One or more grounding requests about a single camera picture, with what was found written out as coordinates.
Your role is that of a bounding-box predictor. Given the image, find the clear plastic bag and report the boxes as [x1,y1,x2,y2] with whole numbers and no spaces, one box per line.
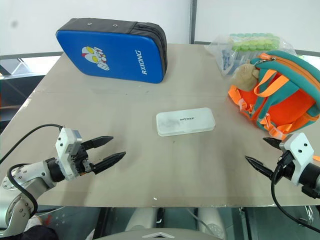
[204,32,299,79]

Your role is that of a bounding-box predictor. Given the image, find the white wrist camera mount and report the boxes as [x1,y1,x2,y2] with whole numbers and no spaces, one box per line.
[280,132,315,186]
[54,127,84,181]

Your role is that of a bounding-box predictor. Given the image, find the blue grey cartoon bag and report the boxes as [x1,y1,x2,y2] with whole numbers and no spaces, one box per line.
[55,17,168,85]

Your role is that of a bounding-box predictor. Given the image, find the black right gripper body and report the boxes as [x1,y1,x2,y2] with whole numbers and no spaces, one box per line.
[274,148,297,182]

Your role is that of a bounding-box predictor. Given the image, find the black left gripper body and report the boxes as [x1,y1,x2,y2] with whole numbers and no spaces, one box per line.
[71,143,98,177]

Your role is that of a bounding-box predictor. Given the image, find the grey vertical pole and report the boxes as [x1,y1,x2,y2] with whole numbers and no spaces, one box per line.
[187,0,198,45]

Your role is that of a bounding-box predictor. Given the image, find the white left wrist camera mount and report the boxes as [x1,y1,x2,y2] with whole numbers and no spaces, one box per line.
[54,127,84,181]

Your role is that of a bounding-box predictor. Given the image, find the white plastic box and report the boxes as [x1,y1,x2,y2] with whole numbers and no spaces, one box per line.
[155,107,217,138]

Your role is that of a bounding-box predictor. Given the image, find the dark rounded shape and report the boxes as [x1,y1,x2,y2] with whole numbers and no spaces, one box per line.
[23,224,59,240]

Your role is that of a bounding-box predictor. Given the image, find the grey robot chest plate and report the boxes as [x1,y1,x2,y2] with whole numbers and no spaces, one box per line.
[94,230,224,240]

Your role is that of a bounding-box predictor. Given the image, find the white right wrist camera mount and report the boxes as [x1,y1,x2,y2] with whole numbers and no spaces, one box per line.
[280,132,315,186]

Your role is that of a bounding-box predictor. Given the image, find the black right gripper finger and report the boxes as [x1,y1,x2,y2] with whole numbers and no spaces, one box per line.
[244,155,276,180]
[262,136,285,151]

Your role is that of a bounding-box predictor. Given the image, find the orange teal child backpack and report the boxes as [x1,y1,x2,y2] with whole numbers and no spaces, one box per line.
[227,49,320,140]

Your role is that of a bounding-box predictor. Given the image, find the beige plush toy pendant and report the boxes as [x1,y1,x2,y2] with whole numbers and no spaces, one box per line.
[232,59,261,91]

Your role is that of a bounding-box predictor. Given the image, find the white rounded cylinder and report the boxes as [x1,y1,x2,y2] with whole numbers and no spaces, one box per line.
[124,207,161,233]
[196,207,227,240]

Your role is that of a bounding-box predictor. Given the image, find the green capped tube pack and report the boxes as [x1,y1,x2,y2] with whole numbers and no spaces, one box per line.
[229,32,281,52]

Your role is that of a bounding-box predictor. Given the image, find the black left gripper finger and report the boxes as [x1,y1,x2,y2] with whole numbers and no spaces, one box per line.
[92,151,127,175]
[80,135,115,151]

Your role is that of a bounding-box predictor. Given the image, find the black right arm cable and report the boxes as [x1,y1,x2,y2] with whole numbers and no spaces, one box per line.
[270,149,320,234]

